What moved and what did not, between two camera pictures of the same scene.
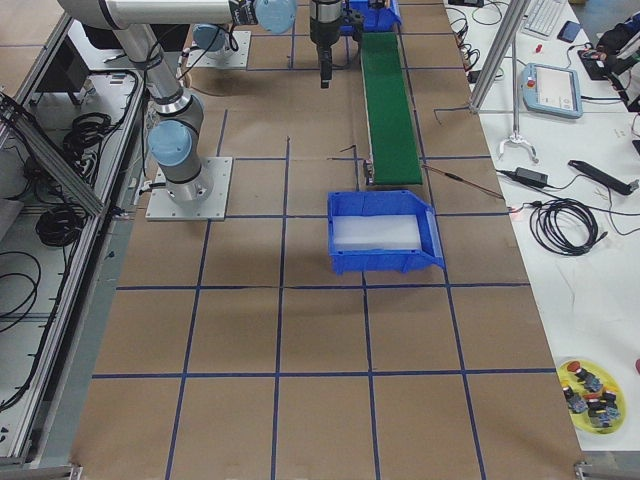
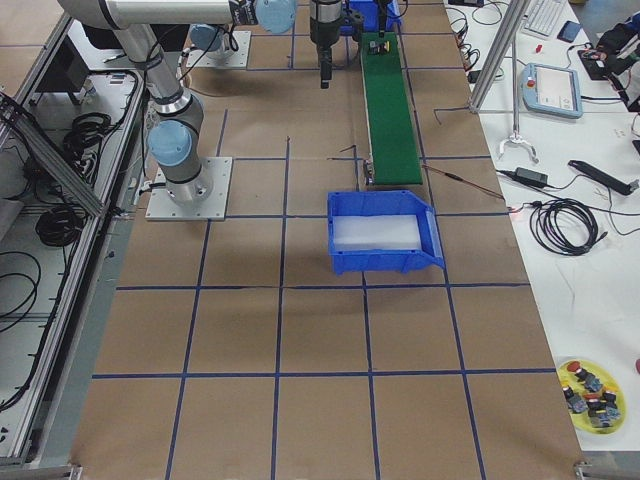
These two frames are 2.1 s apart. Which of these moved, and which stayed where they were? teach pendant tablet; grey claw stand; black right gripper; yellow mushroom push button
Moved: yellow mushroom push button
Stayed: grey claw stand; black right gripper; teach pendant tablet
